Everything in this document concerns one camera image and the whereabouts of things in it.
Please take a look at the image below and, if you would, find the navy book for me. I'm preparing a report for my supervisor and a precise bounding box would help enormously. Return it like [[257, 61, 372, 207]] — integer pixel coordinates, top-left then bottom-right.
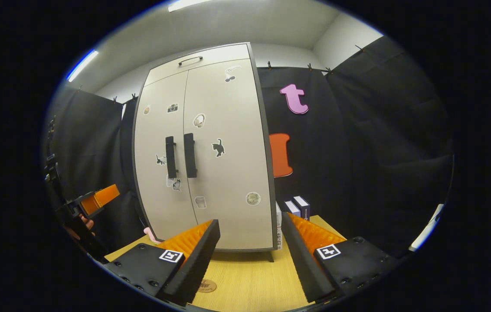
[[293, 196, 311, 221]]

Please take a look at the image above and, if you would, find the black backdrop cloth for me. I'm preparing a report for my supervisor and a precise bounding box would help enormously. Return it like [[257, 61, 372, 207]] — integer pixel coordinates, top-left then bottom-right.
[[46, 36, 454, 260]]

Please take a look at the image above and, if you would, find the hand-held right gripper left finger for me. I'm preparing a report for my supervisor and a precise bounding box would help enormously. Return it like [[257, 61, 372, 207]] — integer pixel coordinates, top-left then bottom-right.
[[106, 219, 221, 307]]

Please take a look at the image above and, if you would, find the black door handle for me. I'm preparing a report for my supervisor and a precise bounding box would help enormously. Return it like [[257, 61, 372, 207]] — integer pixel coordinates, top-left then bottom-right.
[[165, 136, 179, 179], [184, 133, 198, 179]]

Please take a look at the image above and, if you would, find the ceiling light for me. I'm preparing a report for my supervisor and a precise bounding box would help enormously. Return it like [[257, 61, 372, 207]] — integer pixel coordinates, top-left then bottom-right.
[[65, 49, 99, 83], [167, 0, 213, 13]]

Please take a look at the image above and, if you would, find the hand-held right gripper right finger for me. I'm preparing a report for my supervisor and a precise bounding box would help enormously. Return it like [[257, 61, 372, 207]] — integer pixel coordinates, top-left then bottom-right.
[[281, 212, 402, 304]]

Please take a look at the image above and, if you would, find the white cabinet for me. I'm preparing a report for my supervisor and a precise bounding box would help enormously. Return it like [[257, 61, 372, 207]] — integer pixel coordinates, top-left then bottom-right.
[[133, 42, 278, 263]]

